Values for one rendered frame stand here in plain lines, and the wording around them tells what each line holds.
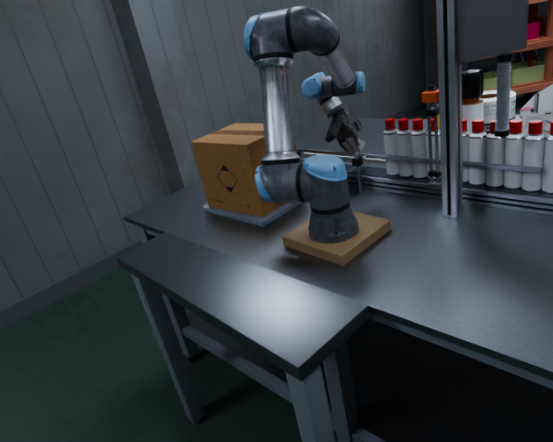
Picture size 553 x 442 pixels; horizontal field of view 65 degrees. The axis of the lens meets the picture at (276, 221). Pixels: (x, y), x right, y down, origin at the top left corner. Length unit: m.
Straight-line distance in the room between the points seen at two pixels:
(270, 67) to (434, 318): 0.78
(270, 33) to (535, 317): 0.94
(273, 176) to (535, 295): 0.71
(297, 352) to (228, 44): 3.20
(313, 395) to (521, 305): 0.49
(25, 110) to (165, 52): 0.96
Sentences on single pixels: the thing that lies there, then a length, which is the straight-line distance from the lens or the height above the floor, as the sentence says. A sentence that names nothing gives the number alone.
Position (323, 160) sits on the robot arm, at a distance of 1.24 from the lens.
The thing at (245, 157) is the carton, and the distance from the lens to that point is 1.48.
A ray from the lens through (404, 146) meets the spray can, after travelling 1.58.
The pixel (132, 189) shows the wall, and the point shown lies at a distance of 3.44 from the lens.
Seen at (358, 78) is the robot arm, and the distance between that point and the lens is 1.60.
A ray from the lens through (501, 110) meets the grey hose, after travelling 1.32.
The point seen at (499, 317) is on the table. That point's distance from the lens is 1.04.
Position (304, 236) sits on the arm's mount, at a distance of 1.33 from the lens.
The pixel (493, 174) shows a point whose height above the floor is 0.92.
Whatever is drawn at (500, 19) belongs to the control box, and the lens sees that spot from 1.29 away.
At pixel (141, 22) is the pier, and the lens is 3.23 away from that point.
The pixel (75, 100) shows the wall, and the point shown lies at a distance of 3.26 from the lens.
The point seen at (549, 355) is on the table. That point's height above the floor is 0.83.
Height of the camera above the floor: 1.48
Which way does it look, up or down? 25 degrees down
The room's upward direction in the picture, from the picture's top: 12 degrees counter-clockwise
